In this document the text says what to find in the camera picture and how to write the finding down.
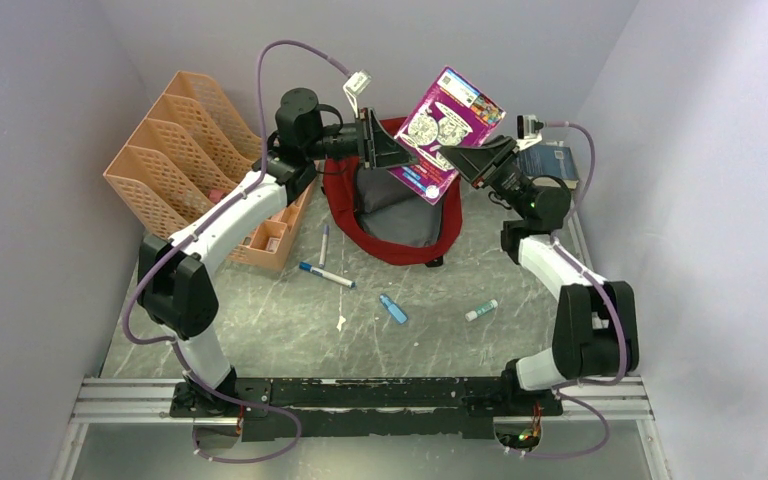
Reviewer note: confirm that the red student backpack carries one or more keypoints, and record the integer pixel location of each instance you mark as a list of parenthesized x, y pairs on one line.
[(386, 219)]

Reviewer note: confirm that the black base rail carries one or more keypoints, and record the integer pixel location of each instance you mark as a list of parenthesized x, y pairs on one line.
[(279, 408)]

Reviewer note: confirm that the orange plastic desk organizer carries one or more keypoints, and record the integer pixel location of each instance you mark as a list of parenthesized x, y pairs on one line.
[(191, 149)]

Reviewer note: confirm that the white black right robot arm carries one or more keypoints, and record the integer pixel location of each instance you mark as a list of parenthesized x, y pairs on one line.
[(594, 338)]

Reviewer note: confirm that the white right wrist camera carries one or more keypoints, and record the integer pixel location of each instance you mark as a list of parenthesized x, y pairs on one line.
[(529, 127)]

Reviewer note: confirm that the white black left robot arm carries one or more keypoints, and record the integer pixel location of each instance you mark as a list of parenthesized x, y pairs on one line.
[(175, 274)]

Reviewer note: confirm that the white green glue stick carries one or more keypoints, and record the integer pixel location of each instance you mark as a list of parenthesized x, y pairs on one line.
[(481, 310)]

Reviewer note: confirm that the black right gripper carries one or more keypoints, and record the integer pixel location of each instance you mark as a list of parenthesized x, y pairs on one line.
[(476, 161)]

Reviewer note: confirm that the dark blue book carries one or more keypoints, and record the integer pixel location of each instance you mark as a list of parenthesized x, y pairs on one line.
[(545, 162)]

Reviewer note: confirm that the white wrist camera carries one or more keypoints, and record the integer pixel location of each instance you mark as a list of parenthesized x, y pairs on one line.
[(529, 127), (354, 86)]

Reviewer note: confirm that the purple paperback book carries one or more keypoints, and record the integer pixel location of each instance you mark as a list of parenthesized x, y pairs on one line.
[(452, 112)]

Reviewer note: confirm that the blue white marker pen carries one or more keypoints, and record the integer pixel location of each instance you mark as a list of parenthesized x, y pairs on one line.
[(337, 279)]

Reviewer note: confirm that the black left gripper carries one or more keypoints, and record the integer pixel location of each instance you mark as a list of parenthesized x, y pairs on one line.
[(379, 148)]

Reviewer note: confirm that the aluminium frame rail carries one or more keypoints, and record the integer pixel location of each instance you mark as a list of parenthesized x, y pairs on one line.
[(151, 401)]

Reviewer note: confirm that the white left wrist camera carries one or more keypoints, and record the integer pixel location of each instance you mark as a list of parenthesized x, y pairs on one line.
[(354, 86)]

